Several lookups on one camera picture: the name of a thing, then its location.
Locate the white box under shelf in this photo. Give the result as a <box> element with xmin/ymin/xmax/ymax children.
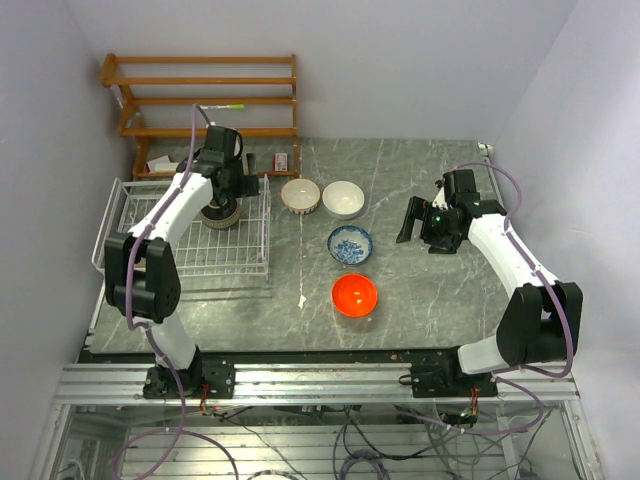
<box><xmin>145</xmin><ymin>155</ymin><xmax>180</xmax><ymax>175</ymax></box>

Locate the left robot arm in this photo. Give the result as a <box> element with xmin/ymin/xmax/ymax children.
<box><xmin>104</xmin><ymin>125</ymin><xmax>259</xmax><ymax>399</ymax></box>

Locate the green white pen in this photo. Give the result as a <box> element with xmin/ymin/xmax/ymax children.
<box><xmin>200</xmin><ymin>104</ymin><xmax>245</xmax><ymax>110</ymax></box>

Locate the wooden shelf rack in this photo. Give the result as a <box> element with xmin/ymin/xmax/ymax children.
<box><xmin>100</xmin><ymin>53</ymin><xmax>301</xmax><ymax>180</ymax></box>

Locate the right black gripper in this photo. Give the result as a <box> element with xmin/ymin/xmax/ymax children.
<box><xmin>397</xmin><ymin>196</ymin><xmax>460</xmax><ymax>254</ymax></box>

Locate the red white small box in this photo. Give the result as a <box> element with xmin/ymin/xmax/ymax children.
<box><xmin>273</xmin><ymin>152</ymin><xmax>288</xmax><ymax>172</ymax></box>

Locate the brown patterned bowl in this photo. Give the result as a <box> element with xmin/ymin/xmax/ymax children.
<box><xmin>200</xmin><ymin>198</ymin><xmax>242</xmax><ymax>230</ymax></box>

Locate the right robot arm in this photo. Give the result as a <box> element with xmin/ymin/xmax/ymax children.
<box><xmin>396</xmin><ymin>164</ymin><xmax>583</xmax><ymax>398</ymax></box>

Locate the blue floral bowl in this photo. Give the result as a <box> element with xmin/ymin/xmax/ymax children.
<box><xmin>327</xmin><ymin>225</ymin><xmax>374</xmax><ymax>266</ymax></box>

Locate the white wire dish rack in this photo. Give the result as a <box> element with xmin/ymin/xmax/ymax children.
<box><xmin>91</xmin><ymin>177</ymin><xmax>271</xmax><ymax>279</ymax></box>

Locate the plain white bowl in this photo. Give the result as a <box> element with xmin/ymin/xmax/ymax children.
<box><xmin>322</xmin><ymin>180</ymin><xmax>365</xmax><ymax>220</ymax></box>

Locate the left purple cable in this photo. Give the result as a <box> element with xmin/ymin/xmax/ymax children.
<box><xmin>110</xmin><ymin>103</ymin><xmax>241</xmax><ymax>480</ymax></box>

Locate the aluminium mounting rail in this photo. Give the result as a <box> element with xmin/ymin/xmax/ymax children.
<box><xmin>54</xmin><ymin>364</ymin><xmax>580</xmax><ymax>407</ymax></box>

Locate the cream bowl blue base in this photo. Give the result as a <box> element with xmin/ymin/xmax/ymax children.
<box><xmin>280</xmin><ymin>178</ymin><xmax>321</xmax><ymax>215</ymax></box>

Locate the orange bowl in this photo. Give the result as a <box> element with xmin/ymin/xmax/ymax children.
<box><xmin>331</xmin><ymin>273</ymin><xmax>378</xmax><ymax>318</ymax></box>

